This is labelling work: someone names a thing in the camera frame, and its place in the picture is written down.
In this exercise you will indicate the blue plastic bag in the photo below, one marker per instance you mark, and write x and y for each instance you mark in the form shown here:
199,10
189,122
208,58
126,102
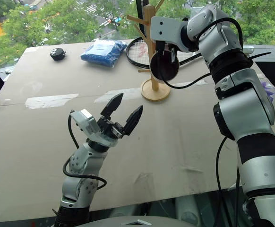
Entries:
104,53

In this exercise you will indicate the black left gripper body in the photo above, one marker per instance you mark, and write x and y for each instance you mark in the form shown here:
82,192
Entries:
110,127

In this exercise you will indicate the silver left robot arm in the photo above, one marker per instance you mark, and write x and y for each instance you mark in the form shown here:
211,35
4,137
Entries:
80,170

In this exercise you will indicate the black window frame post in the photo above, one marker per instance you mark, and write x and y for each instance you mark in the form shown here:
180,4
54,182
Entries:
142,8

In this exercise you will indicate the black racket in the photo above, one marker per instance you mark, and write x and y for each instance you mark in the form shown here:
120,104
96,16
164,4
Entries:
137,50

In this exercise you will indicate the dark mug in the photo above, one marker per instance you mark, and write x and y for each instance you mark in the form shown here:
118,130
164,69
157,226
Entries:
163,67

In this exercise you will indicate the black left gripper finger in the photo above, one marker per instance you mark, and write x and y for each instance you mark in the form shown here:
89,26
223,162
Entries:
112,104
134,119

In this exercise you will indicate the wooden mug tree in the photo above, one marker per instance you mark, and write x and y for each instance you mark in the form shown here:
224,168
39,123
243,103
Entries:
155,89

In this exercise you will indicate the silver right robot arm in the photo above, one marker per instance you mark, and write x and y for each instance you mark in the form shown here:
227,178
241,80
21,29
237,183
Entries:
246,113

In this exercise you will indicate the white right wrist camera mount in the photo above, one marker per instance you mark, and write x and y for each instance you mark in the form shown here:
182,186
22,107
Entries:
165,29

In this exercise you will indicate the small black round device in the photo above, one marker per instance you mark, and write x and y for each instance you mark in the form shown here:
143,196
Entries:
57,54

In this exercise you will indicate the purple plastic scrap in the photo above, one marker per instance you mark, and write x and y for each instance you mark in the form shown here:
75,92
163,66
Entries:
269,91

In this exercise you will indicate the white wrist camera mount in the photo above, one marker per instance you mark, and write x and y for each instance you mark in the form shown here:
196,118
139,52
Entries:
90,125
165,29

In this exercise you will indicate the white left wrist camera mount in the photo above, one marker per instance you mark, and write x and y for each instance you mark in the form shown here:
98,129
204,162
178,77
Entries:
90,125

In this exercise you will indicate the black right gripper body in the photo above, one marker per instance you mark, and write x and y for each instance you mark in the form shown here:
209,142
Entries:
167,45

